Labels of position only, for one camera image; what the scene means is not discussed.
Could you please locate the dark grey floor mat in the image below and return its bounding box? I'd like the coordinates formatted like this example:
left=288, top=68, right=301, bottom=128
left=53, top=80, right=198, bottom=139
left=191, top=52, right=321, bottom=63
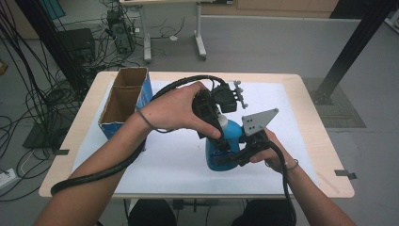
left=301, top=77, right=367, bottom=129

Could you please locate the white power strip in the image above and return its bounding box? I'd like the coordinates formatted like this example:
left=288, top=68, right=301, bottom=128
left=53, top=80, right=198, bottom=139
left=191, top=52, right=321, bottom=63
left=0, top=168, right=17, bottom=190

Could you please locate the black equipment box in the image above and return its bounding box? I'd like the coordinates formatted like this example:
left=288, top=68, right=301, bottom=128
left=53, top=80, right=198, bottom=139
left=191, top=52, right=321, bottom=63
left=58, top=27, right=96, bottom=64

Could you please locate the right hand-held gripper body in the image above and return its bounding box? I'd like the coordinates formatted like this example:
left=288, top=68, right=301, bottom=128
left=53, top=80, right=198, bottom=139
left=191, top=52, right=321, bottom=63
left=241, top=107, right=279, bottom=158

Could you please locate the black wrist band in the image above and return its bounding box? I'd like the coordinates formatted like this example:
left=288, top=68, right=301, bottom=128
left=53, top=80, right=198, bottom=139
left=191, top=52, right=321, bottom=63
left=136, top=109, right=175, bottom=135

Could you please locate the white table mat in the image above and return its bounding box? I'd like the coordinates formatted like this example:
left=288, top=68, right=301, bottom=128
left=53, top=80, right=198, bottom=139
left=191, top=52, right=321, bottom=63
left=72, top=79, right=320, bottom=196

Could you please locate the bundle of black floor cables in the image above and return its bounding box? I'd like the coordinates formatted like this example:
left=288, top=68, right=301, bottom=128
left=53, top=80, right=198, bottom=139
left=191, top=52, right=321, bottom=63
left=0, top=8, right=95, bottom=202

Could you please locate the computer tower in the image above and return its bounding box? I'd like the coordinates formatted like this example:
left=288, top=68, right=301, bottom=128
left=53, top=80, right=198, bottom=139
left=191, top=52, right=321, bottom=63
left=105, top=8, right=136, bottom=55

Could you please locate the thin wrist bracelet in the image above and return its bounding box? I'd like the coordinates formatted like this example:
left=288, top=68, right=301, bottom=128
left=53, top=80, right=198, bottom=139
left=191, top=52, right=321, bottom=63
left=263, top=158, right=300, bottom=172

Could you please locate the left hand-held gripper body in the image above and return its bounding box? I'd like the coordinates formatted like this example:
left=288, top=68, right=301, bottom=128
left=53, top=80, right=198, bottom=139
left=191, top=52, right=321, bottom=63
left=191, top=79, right=249, bottom=133

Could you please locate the thick black gripper cable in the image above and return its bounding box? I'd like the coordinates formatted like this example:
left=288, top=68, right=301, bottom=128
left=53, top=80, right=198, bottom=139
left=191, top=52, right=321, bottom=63
left=50, top=74, right=228, bottom=197

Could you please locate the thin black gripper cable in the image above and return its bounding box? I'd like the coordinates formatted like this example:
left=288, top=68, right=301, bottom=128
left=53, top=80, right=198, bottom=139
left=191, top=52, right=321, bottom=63
left=266, top=140, right=297, bottom=226

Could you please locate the person's right hand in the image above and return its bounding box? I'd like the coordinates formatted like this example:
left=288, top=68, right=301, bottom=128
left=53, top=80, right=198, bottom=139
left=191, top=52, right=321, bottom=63
left=248, top=128, right=289, bottom=174

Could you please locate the blue plastic bottle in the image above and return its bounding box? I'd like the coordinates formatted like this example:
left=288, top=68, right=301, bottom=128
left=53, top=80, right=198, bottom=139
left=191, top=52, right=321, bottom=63
left=204, top=114, right=245, bottom=172

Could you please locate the person's left hand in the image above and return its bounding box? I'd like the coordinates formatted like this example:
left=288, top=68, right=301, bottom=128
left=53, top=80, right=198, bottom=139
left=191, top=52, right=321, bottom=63
left=136, top=81, right=222, bottom=141

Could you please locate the blue cardboard box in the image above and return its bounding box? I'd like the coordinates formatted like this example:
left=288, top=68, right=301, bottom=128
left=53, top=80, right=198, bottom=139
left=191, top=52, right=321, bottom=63
left=97, top=66, right=154, bottom=141

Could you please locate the white desk frame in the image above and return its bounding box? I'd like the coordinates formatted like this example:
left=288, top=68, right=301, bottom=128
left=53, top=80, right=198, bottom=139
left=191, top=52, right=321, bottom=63
left=119, top=0, right=209, bottom=63

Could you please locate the black flat floor plate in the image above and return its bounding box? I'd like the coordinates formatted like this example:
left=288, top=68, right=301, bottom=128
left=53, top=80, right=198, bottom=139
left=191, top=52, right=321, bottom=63
left=22, top=115, right=78, bottom=151

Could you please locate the black metal stand with cables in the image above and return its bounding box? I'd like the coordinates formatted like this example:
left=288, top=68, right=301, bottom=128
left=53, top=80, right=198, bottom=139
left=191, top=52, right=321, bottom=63
left=14, top=0, right=90, bottom=95

